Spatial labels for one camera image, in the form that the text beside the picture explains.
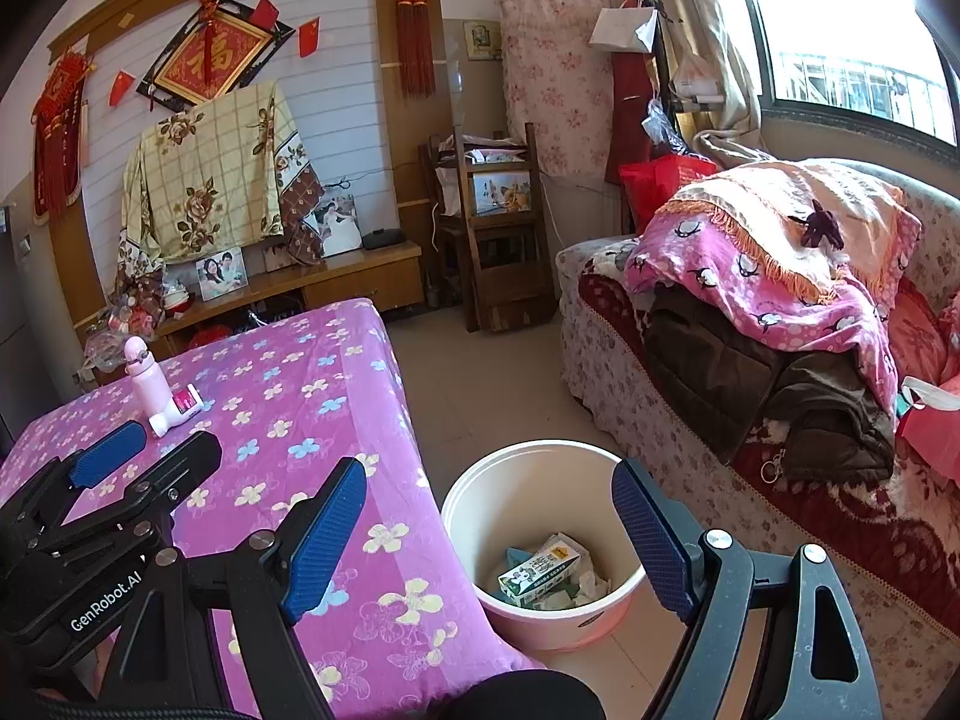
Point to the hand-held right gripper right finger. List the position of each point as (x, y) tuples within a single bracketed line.
[(652, 540)]

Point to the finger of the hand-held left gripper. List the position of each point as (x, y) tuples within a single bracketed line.
[(105, 454), (184, 465)]

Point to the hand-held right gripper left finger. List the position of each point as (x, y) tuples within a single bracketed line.
[(322, 540)]

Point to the white tissue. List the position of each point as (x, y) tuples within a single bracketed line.
[(592, 586)]

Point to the white green milk carton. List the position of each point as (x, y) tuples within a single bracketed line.
[(540, 570)]

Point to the white plastic bucket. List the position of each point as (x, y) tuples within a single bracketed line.
[(525, 480)]

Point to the white pill bottle pink label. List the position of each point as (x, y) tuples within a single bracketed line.
[(174, 412)]

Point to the pink thermos bottle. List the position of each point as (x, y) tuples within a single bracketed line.
[(150, 390)]

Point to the clear plastic bag pile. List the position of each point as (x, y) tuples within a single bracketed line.
[(120, 330)]

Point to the pink floral tablecloth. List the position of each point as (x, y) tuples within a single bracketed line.
[(300, 390)]

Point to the grey refrigerator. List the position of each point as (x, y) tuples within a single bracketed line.
[(30, 315)]

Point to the red white bowl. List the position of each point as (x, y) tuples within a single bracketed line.
[(178, 300)]

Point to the floral covered sofa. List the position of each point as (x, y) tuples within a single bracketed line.
[(622, 360)]

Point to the brown jacket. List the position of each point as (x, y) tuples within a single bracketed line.
[(712, 367)]

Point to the dark red seat cover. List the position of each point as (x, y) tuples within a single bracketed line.
[(862, 525)]

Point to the wooden cabinet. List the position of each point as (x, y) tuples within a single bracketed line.
[(352, 281)]

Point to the pink printed blanket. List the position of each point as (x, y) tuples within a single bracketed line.
[(720, 270)]

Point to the large wedding photo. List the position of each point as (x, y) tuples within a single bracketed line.
[(334, 225)]

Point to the yellow plaid floral cloth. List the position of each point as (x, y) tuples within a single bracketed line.
[(210, 180)]

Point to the red plastic bag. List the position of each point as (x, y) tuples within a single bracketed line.
[(930, 435)]

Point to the dark wooden chair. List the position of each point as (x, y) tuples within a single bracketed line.
[(510, 277)]

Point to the black set-top box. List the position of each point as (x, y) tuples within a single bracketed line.
[(382, 238)]

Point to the red hanging tassel banner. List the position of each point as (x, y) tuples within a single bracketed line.
[(60, 135)]

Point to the red cushion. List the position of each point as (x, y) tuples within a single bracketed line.
[(926, 330)]

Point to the dark purple toy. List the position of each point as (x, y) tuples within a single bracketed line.
[(817, 225)]

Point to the peach fringed blanket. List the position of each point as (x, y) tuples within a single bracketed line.
[(750, 195)]

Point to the small red flag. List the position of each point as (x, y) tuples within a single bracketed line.
[(121, 88), (262, 13), (309, 37)]

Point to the fruit picture box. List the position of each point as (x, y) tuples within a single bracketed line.
[(501, 193)]

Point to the framed red diamond picture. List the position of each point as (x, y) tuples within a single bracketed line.
[(206, 60)]

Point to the red hanging garment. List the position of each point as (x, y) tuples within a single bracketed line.
[(628, 120)]

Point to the dark coat rack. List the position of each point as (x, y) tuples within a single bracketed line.
[(664, 90)]

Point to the white plastic bag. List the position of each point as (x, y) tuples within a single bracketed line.
[(697, 75)]

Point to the floral appliance cover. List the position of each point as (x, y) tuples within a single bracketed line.
[(562, 75)]

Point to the large red knot tassel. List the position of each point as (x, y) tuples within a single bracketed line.
[(412, 30)]

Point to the beige curtain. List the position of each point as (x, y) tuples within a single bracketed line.
[(735, 52)]

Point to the white paper bag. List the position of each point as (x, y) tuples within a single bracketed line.
[(622, 30)]

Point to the window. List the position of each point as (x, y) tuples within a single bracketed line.
[(847, 30)]

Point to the couple photo frame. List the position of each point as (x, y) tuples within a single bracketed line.
[(222, 274)]

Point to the small wall picture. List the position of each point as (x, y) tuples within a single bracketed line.
[(482, 40)]

